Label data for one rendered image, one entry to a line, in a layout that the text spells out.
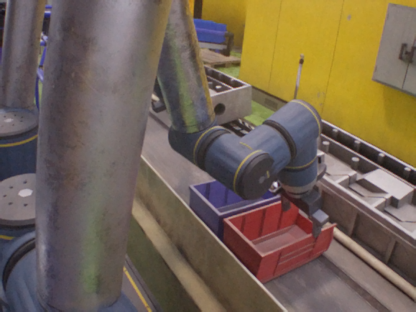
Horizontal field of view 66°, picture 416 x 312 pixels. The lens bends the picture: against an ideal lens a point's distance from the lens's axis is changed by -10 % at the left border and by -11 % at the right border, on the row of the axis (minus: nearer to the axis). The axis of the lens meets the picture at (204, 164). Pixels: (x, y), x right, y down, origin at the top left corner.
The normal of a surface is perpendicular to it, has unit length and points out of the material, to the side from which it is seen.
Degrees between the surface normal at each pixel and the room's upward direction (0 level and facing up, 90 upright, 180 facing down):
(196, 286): 0
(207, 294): 0
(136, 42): 90
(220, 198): 88
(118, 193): 92
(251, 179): 88
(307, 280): 0
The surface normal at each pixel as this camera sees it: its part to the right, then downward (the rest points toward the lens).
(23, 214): 0.12, -0.83
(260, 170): 0.61, 0.42
